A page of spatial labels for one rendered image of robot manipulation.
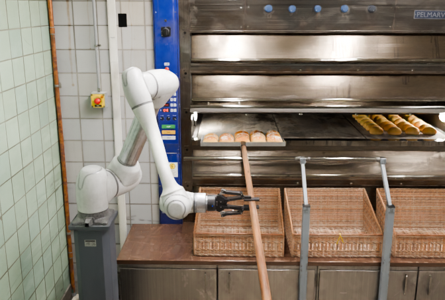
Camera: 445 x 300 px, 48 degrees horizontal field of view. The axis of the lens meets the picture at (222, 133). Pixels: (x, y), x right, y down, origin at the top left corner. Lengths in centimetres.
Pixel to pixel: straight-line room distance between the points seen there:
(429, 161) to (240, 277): 151
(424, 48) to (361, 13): 47
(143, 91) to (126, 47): 111
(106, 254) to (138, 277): 57
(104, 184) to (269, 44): 142
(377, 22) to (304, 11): 47
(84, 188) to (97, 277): 48
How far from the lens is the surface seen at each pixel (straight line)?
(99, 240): 265
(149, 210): 362
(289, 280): 320
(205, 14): 331
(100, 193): 259
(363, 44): 341
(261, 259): 181
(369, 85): 345
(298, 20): 333
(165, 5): 328
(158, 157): 219
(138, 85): 228
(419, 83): 356
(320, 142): 346
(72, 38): 345
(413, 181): 371
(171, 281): 321
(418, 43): 352
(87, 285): 279
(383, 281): 324
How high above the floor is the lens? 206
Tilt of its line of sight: 14 degrees down
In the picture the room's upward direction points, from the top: straight up
